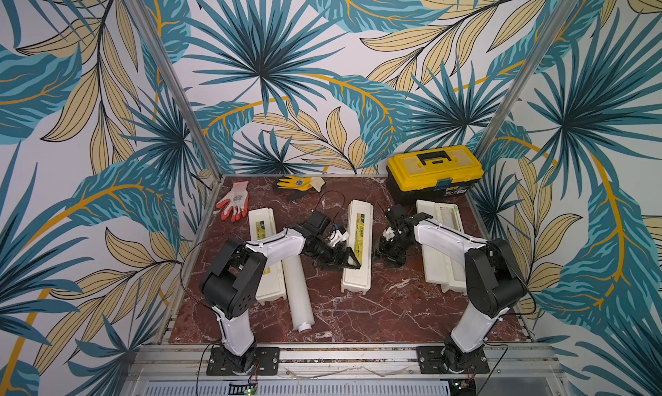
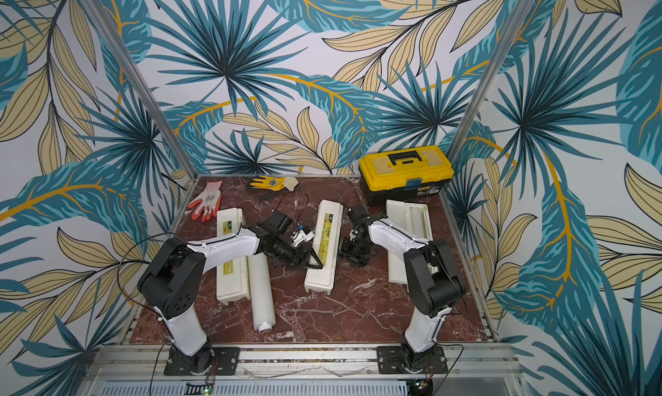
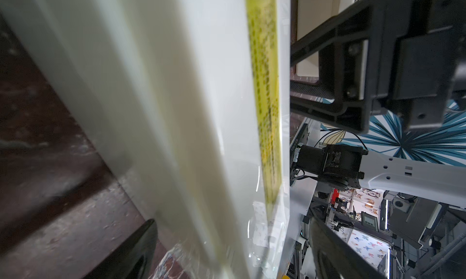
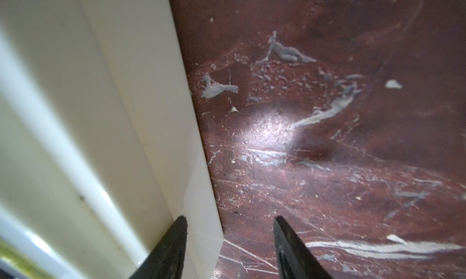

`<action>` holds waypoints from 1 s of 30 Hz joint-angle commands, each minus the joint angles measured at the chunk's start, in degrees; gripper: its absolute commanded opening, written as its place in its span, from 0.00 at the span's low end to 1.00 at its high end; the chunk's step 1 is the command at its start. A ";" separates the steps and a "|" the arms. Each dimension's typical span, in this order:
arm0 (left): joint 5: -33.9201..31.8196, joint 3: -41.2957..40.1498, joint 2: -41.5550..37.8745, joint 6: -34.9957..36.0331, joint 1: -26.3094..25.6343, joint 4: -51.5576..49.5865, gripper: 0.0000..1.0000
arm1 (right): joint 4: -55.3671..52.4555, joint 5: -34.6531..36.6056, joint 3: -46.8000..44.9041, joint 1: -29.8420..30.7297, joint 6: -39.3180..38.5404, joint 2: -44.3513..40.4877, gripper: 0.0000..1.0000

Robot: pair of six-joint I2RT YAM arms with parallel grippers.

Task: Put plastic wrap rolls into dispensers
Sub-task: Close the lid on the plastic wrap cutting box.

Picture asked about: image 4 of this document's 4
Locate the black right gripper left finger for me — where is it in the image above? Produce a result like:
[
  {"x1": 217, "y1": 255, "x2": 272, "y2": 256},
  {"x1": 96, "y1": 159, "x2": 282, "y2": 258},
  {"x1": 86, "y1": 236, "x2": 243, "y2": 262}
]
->
[{"x1": 130, "y1": 215, "x2": 188, "y2": 279}]

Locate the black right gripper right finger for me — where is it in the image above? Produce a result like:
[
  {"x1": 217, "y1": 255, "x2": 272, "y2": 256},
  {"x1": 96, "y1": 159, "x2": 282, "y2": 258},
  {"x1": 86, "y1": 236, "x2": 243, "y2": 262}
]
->
[{"x1": 273, "y1": 216, "x2": 332, "y2": 279}]

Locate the white wrap dispenser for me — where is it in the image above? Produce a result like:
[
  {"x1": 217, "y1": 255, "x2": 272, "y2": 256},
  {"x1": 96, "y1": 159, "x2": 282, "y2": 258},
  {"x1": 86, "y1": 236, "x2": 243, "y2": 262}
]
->
[{"x1": 1, "y1": 0, "x2": 223, "y2": 279}]

